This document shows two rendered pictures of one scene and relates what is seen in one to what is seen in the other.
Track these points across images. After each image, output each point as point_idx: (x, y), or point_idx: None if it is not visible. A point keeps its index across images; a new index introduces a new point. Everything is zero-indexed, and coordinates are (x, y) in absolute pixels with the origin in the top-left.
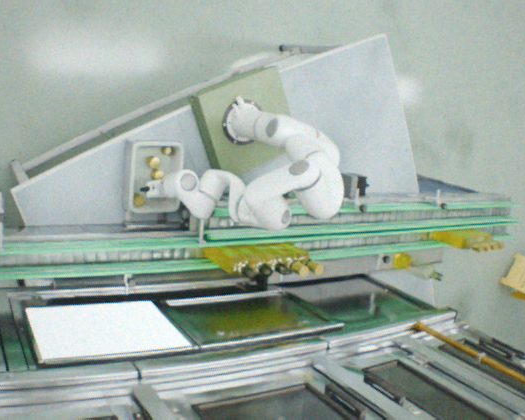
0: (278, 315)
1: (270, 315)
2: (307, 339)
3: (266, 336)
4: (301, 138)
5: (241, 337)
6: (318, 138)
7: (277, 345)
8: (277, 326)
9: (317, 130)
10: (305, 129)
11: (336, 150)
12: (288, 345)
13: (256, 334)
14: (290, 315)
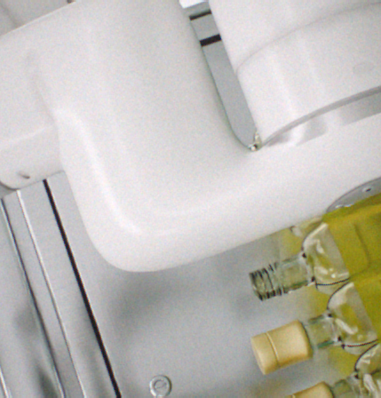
0: (201, 313)
1: (201, 289)
2: (32, 363)
3: (38, 249)
4: (67, 16)
5: (33, 186)
6: (113, 104)
7: (0, 274)
8: (119, 294)
9: (313, 128)
10: (255, 50)
11: (112, 225)
12: None
13: (51, 225)
14: (202, 349)
